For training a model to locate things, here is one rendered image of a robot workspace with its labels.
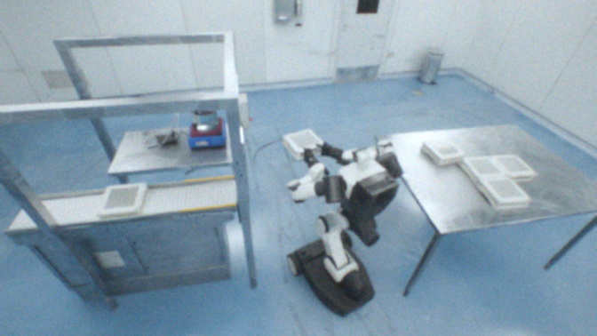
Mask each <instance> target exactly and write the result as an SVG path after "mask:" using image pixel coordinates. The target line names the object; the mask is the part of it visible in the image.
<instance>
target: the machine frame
mask: <svg viewBox="0 0 597 336"><path fill-rule="evenodd" d="M52 41H53V42H54V44H55V46H56V48H57V50H58V52H59V56H60V59H61V61H62V63H63V65H64V67H65V69H66V71H67V72H68V75H69V77H70V79H71V81H72V83H73V85H74V87H75V88H76V91H77V93H78V96H79V98H80V100H81V101H65V102H48V103H31V104H14V105H13V106H0V124H25V123H40V122H55V120H69V119H84V118H90V119H91V121H92V124H93V126H94V128H95V130H96V132H97V134H98V136H99V140H100V142H101V144H102V146H103V148H104V149H105V151H106V153H107V156H108V158H109V160H110V162H111V163H113V161H114V159H115V156H116V154H117V151H116V149H115V146H114V144H113V141H112V140H111V138H110V136H109V133H108V131H107V127H106V126H105V124H104V122H103V119H102V117H113V116H142V115H156V114H170V113H186V112H201V110H215V109H225V110H226V112H227V126H228V132H229V139H230V145H231V152H232V158H233V165H234V172H235V185H236V191H237V197H238V204H239V211H240V218H241V224H242V231H243V243H244V250H245V257H246V263H247V269H248V276H249V278H250V283H251V289H257V287H258V282H257V270H256V262H255V254H254V245H252V236H251V220H250V212H249V202H250V198H249V193H248V192H247V191H249V188H248V179H247V169H246V160H245V151H244V156H243V144H242V136H241V127H240V119H239V110H238V102H237V91H236V77H235V51H234V38H233V32H210V33H162V34H144V35H116V36H59V37H55V38H54V39H52ZM214 43H225V92H221V93H202V94H185V95H167V96H150V97H143V98H133V99H116V100H93V97H92V95H91V93H90V91H89V88H88V86H87V84H86V82H85V81H84V77H83V75H82V73H81V71H80V69H79V67H78V65H77V63H76V60H75V57H74V55H73V53H72V51H71V47H105V46H142V45H154V44H214ZM0 183H1V184H2V185H3V186H4V188H5V190H6V191H7V192H8V193H9V194H10V195H11V197H12V198H13V199H14V200H15V201H16V203H17V204H18V205H19V206H20V207H21V209H22V210H23V211H24V212H25V213H26V214H27V215H28V217H29V218H30V219H31V220H32V221H33V222H34V223H35V224H36V225H37V226H38V228H39V229H40V230H41V231H42V232H43V233H44V235H45V236H46V237H47V238H48V239H49V241H50V242H51V243H52V244H53V245H54V246H55V248H56V249H57V251H58V252H59V253H60V255H62V256H63V257H64V259H65V260H66V262H67V263H68V264H69V265H70V266H71V268H72V269H73V270H74V271H75V272H76V273H77V274H78V275H79V276H80V277H81V278H82V279H83V281H84V282H85V283H86V284H87V285H88V287H89V288H90V289H91V290H92V291H93V293H94V294H95V295H96V296H97V297H98V298H99V299H102V300H104V301H105V302H106V304H107V306H108V307H109V308H110V309H111V310H112V311H115V310H117V309H118V307H119V305H118V304H117V302H116V301H115V300H113V299H112V298H111V297H108V294H109V289H108V288H107V287H106V285H105V284H104V283H103V282H102V280H101V279H100V277H99V276H98V275H97V274H96V272H95V271H94V270H93V268H92V267H91V266H90V264H89V263H88V262H87V260H86V259H85V258H84V256H83V255H82V254H81V253H80V252H79V251H78V250H77V248H76V247H75V245H74V244H73V242H72V241H71V239H70V238H69V237H68V235H67V234H66V233H65V231H64V230H63V229H62V227H61V226H60V225H59V223H58V222H57V221H56V220H55V219H54V218H53V217H52V215H51V214H50V212H49V211H48V210H47V209H46V207H45V206H44V204H43V203H42V202H41V201H40V199H39V198H38V197H37V195H36V194H35V193H34V191H33V190H32V189H31V187H30V186H29V185H28V183H27V182H26V181H25V179H24V178H23V177H22V176H21V174H20V173H19V171H18V170H17V169H16V168H15V166H14V165H13V164H12V162H11V161H10V160H9V158H8V157H7V156H6V154H5V153H4V152H3V150H2V149H0Z"/></svg>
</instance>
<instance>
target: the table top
mask: <svg viewBox="0 0 597 336"><path fill-rule="evenodd" d="M442 138H448V139H449V140H450V142H451V143H453V144H454V145H455V146H456V147H457V148H459V149H460V150H461V151H462V152H463V153H465V154H466V156H464V157H475V156H508V155H517V156H518V157H519V158H520V159H521V160H522V161H523V162H524V163H525V164H526V165H527V166H528V167H529V168H531V169H532V170H533V171H534V172H535V173H536V174H537V175H536V176H534V177H533V178H534V179H533V180H526V182H514V184H515V185H516V186H517V187H518V188H519V189H520V190H521V191H522V192H523V193H524V194H525V195H526V196H527V197H528V198H529V199H530V200H531V202H528V206H527V207H520V208H508V209H497V210H495V209H494V208H493V206H492V205H491V204H490V202H489V199H488V198H487V197H486V196H485V195H484V194H483V193H482V192H480V190H479V189H478V188H477V187H476V186H475V185H474V184H473V183H472V182H471V180H470V177H469V175H468V174H467V173H466V172H465V171H464V170H462V169H461V167H460V166H459V165H458V162H456V163H452V164H443V165H440V166H439V165H437V163H436V162H434V161H433V158H432V157H430V156H429V155H428V154H427V153H425V152H424V151H423V150H422V149H421V147H423V141H427V140H437V139H442ZM374 140H375V141H376V142H377V143H379V142H380V141H382V140H389V141H392V142H393V147H395V149H396V154H397V158H398V162H399V164H400V166H401V167H402V168H403V170H404V174H403V175H402V176H400V179H401V180H402V182H403V184H404V185H405V187H406V188H407V189H408V190H409V192H410V194H411V195H412V197H413V198H414V200H416V201H417V203H418V205H419V206H420V208H421V209H422V211H423V212H424V214H425V216H426V217H427V219H428V220H429V222H430V223H431V225H432V226H433V228H434V230H435V231H436V233H437V234H438V236H449V235H455V234H462V233H468V232H474V231H480V230H486V229H492V228H498V227H503V226H510V225H515V224H522V223H528V222H534V221H540V220H551V219H558V218H563V217H569V216H576V215H581V214H587V213H594V212H597V184H596V183H595V182H594V181H592V180H590V179H589V178H588V177H586V176H585V175H584V174H583V173H581V172H580V171H578V170H577V169H576V168H574V167H573V166H571V165H570V164H568V163H567V162H565V161H564V160H563V159H561V158H560V157H558V156H557V155H555V153H553V152H552V151H551V150H549V149H548V148H546V147H545V146H543V145H542V144H540V143H539V142H538V141H536V140H534V139H533V138H531V137H530V136H529V135H528V134H527V133H525V132H524V131H522V130H521V128H519V127H518V126H517V125H515V124H504V125H493V126H483V127H472V128H461V129H450V130H440V131H429V132H407V133H396V134H386V135H374Z"/></svg>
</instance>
